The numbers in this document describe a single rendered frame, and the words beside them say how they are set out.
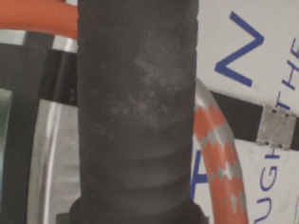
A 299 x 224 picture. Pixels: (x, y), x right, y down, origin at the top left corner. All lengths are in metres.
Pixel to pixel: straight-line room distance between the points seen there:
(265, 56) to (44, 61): 0.21
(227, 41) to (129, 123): 0.32
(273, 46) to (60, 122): 0.23
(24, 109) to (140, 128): 0.23
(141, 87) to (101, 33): 0.02
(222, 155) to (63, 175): 0.18
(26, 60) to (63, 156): 0.07
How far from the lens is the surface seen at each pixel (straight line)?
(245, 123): 0.50
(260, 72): 0.52
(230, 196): 0.22
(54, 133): 0.37
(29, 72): 0.39
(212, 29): 0.46
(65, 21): 0.22
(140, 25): 0.16
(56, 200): 0.39
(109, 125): 0.17
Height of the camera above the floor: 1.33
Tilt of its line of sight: 29 degrees down
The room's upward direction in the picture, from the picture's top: 135 degrees counter-clockwise
